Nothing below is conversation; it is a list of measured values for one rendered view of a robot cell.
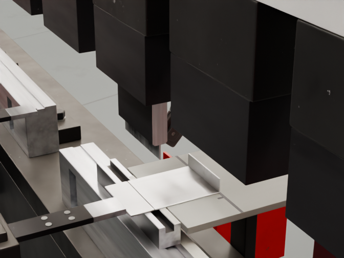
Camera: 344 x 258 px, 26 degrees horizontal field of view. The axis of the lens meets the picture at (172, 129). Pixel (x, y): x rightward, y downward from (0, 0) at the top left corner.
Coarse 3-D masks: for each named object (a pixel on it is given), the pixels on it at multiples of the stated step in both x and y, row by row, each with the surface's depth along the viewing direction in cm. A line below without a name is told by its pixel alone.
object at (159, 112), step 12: (120, 96) 95; (132, 96) 92; (120, 108) 96; (132, 108) 92; (144, 108) 89; (156, 108) 87; (132, 120) 93; (144, 120) 90; (156, 120) 88; (132, 132) 96; (144, 132) 90; (156, 132) 89; (144, 144) 94; (156, 144) 89; (156, 156) 91
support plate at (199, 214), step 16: (160, 160) 108; (176, 160) 108; (208, 160) 108; (144, 176) 103; (224, 176) 103; (224, 192) 99; (240, 192) 99; (256, 192) 99; (272, 192) 99; (176, 208) 96; (192, 208) 96; (208, 208) 96; (224, 208) 96; (240, 208) 96; (256, 208) 96; (272, 208) 97; (192, 224) 92; (208, 224) 93
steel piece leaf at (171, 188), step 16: (192, 160) 104; (160, 176) 103; (176, 176) 103; (192, 176) 103; (208, 176) 101; (144, 192) 99; (160, 192) 99; (176, 192) 99; (192, 192) 99; (208, 192) 99; (160, 208) 95
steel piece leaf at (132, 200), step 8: (120, 184) 101; (128, 184) 101; (112, 192) 99; (120, 192) 99; (128, 192) 99; (136, 192) 99; (120, 200) 97; (128, 200) 97; (136, 200) 97; (144, 200) 97; (128, 208) 95; (136, 208) 95; (144, 208) 95; (152, 208) 95
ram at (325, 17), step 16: (256, 0) 58; (272, 0) 56; (288, 0) 54; (304, 0) 52; (320, 0) 51; (336, 0) 49; (304, 16) 53; (320, 16) 51; (336, 16) 50; (336, 32) 50
